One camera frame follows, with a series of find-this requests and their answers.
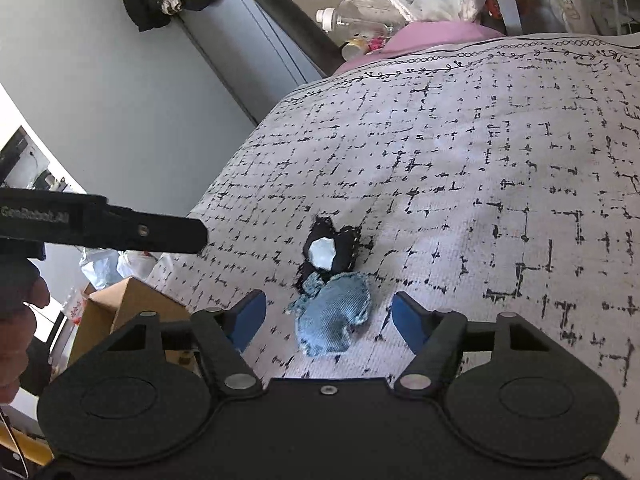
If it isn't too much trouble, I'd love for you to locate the blue denim pouch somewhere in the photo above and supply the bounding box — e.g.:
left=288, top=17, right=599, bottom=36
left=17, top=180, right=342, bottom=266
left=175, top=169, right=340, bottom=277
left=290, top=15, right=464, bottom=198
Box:
left=288, top=272, right=372, bottom=358

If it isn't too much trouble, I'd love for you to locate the person's left hand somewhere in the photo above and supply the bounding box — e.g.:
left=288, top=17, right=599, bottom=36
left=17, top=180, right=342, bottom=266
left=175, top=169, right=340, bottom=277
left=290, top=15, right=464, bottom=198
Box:
left=1, top=258, right=50, bottom=404

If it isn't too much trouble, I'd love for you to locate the white garbage bag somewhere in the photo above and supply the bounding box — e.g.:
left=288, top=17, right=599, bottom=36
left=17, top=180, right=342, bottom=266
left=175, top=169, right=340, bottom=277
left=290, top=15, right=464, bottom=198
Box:
left=116, top=250, right=157, bottom=281

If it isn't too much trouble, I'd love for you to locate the grey garbage bag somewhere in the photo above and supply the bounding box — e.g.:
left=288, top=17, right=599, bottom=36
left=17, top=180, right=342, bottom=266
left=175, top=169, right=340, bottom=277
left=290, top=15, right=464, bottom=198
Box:
left=79, top=248, right=122, bottom=290

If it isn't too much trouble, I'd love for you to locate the open cardboard box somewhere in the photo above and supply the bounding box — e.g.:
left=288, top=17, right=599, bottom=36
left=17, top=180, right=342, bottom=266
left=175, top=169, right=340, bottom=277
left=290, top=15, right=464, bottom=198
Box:
left=68, top=278, right=190, bottom=365

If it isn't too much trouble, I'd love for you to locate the white black patterned bedspread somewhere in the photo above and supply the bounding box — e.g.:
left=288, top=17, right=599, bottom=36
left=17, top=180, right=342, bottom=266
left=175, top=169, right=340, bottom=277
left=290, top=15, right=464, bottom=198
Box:
left=144, top=31, right=640, bottom=470

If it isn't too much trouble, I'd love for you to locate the grey door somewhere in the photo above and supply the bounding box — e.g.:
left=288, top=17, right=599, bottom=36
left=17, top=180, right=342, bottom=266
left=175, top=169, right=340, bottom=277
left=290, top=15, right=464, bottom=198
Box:
left=180, top=0, right=322, bottom=124

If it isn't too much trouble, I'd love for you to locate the leaning dark board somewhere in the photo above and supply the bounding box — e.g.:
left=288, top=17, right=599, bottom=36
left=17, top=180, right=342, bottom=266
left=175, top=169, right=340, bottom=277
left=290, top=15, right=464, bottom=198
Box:
left=234, top=0, right=362, bottom=79

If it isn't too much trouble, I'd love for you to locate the pink pillow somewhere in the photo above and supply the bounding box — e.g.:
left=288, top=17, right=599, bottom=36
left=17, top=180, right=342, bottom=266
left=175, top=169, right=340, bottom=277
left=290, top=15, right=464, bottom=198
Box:
left=334, top=21, right=503, bottom=76

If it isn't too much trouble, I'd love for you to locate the clear plastic bottle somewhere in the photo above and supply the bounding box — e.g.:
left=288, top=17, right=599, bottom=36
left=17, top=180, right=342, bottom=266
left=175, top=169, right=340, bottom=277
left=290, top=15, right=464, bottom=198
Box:
left=314, top=0, right=398, bottom=39

